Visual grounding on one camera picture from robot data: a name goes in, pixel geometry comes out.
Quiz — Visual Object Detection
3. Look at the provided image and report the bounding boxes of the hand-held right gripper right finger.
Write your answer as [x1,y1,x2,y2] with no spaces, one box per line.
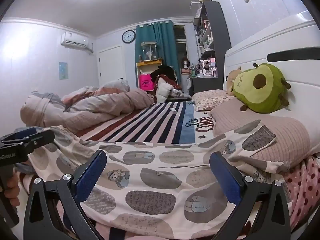
[209,151,292,240]

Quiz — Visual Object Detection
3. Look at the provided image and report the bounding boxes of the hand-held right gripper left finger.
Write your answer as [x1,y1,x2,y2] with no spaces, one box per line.
[24,149,108,240]

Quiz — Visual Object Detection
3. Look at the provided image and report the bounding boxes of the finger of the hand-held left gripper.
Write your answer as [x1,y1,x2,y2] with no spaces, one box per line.
[0,127,38,147]
[22,131,55,153]

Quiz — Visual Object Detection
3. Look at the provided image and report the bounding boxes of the bear print pants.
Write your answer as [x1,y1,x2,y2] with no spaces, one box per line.
[12,119,292,240]

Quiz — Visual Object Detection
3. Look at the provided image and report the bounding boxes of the person's left hand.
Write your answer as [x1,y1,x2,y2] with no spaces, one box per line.
[5,173,21,205]

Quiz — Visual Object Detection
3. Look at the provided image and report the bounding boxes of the pink ribbed pillow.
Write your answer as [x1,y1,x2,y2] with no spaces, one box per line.
[210,97,312,168]

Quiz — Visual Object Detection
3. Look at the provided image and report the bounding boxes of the pink striped duvet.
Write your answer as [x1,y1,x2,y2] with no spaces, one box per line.
[20,79,154,132]

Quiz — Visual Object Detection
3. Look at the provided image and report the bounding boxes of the floral pillow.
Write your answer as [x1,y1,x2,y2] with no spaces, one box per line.
[192,89,237,112]

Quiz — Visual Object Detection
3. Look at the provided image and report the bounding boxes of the pink polka-dot cloth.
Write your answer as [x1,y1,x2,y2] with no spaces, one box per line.
[285,155,320,230]

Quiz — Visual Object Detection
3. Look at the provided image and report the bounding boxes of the striped plush blanket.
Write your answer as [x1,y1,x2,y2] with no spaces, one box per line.
[72,100,220,145]

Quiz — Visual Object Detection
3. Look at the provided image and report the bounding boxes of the dark chair seat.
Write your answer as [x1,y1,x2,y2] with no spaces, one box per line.
[166,96,192,103]

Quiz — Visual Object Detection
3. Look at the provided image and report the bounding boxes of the green avocado plush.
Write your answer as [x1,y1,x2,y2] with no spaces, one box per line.
[231,63,292,113]

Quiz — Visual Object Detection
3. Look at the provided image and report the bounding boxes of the brown plush toy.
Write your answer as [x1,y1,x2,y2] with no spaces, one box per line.
[226,66,243,97]

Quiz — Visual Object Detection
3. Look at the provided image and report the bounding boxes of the white door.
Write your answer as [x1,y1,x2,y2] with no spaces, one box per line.
[98,44,125,87]

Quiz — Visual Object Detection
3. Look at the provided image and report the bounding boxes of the white air conditioner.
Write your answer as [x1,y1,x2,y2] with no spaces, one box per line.
[61,32,94,54]

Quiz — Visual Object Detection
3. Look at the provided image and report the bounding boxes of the white puffy jacket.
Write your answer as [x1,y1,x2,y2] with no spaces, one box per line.
[155,79,175,103]

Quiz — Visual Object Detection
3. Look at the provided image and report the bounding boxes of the red garment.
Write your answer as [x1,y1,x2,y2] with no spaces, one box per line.
[154,74,183,90]

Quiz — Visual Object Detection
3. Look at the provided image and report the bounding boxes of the pink shopping bag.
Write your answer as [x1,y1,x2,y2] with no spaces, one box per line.
[139,73,154,91]

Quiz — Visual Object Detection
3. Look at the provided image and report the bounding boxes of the row of desk cosmetics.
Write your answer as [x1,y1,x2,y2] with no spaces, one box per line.
[190,57,218,78]

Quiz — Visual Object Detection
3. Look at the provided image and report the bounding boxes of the wig mannequin head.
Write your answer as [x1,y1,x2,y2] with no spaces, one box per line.
[180,57,190,74]

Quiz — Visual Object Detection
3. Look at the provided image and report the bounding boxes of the white headboard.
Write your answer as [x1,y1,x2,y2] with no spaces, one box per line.
[224,11,320,135]

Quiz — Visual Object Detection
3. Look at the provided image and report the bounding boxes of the black hat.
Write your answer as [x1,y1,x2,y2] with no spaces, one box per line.
[151,65,175,79]

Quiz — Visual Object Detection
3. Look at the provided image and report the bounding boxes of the yellow shelf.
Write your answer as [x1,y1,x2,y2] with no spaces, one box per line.
[136,59,163,89]

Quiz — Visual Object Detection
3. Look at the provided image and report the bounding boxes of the dark grey bookshelf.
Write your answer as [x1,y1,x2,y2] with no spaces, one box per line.
[192,0,232,94]

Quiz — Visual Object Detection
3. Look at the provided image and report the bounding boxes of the glass display case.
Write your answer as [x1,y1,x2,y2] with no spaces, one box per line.
[140,42,159,62]

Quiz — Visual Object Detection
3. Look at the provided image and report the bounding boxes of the window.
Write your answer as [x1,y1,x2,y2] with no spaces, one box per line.
[173,24,188,63]

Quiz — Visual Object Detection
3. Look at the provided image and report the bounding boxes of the teal curtain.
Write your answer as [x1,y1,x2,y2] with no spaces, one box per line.
[135,20,182,89]

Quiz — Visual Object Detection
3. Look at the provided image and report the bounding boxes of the small blue wall poster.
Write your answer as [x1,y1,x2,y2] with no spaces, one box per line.
[59,62,69,80]

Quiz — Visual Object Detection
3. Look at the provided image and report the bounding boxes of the round wall clock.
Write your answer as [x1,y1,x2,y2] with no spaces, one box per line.
[122,30,136,44]

